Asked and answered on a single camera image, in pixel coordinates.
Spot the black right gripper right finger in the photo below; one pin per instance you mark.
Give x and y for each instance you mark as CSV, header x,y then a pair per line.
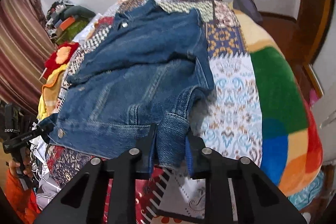
x,y
237,187

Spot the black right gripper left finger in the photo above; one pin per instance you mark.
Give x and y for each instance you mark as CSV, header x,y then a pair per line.
x,y
103,188

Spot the blue denim jacket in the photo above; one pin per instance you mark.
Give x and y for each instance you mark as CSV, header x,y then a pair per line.
x,y
151,69

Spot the orange sleeve forearm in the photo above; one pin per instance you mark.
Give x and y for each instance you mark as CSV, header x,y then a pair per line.
x,y
23,201

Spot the pile of clothes and boxes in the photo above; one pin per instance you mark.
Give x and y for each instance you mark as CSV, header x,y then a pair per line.
x,y
64,20

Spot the patchwork patterned bedsheet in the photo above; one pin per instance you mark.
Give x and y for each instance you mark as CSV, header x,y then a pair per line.
x,y
228,120

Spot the red yellow fleece blanket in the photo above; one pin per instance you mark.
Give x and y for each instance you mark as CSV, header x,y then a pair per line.
x,y
55,67

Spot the striped maroon curtain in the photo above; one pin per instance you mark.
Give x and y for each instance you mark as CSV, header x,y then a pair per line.
x,y
25,46

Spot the brown wooden door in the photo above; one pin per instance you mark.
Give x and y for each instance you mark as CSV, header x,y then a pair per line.
x,y
301,39

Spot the dark blue pillow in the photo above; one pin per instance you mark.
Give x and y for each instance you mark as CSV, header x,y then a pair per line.
x,y
249,8

